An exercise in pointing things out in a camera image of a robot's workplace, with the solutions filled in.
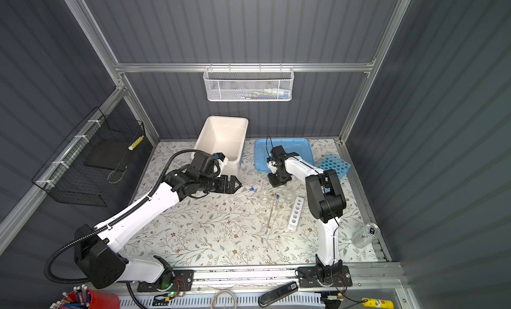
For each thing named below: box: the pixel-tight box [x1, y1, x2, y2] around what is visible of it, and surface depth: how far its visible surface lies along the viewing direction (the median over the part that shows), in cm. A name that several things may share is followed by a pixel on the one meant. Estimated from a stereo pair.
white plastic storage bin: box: [190, 115, 249, 176], surface depth 112 cm
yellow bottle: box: [361, 297, 394, 309], surface depth 69 cm
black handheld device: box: [257, 281, 299, 308], surface depth 72 cm
